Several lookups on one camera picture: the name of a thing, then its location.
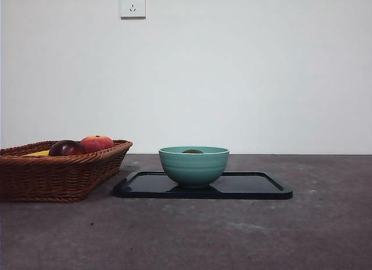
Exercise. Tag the dark red plum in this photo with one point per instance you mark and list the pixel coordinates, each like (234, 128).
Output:
(65, 149)

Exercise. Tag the yellow banana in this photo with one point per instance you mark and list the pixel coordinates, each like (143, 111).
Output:
(39, 153)

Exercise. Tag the white wall power outlet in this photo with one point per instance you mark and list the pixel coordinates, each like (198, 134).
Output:
(133, 5)

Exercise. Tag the teal bowl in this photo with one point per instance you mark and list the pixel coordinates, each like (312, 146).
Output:
(194, 168)

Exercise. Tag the brown wicker basket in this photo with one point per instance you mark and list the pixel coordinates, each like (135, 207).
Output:
(58, 177)

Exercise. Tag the dark rectangular tray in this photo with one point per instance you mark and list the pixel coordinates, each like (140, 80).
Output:
(247, 185)

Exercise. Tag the green avocado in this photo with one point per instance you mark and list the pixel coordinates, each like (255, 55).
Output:
(192, 151)

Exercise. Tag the red orange peach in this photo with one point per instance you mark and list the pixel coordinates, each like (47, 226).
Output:
(97, 143)

